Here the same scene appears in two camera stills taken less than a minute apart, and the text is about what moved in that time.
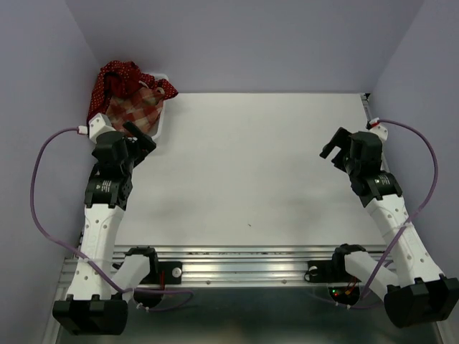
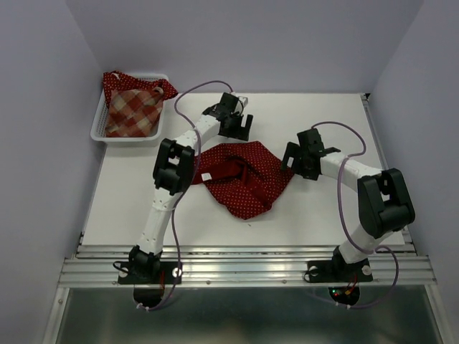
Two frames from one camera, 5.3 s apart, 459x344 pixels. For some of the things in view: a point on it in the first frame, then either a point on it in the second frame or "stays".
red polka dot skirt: (117, 79) -> (245, 176)
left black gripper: (143, 143) -> (240, 132)
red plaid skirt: (143, 107) stays
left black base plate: (168, 273) stays
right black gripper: (342, 138) -> (292, 150)
